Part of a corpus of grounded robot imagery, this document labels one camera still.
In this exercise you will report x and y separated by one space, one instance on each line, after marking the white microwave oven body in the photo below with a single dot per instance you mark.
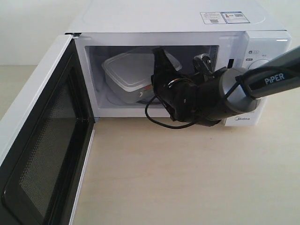
106 28

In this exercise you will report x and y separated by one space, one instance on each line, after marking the upper white control knob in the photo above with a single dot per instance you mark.
257 63

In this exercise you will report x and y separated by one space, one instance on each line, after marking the white plastic food container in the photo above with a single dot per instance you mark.
129 75

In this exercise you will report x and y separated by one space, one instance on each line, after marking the white microwave door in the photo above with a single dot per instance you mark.
45 139

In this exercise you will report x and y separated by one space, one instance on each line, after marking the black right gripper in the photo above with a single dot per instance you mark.
187 99

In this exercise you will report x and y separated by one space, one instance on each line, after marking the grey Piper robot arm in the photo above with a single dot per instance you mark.
241 90

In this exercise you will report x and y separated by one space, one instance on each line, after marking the warning label sticker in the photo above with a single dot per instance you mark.
228 17

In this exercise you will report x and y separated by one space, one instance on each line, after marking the glass turntable plate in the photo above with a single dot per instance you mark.
117 98

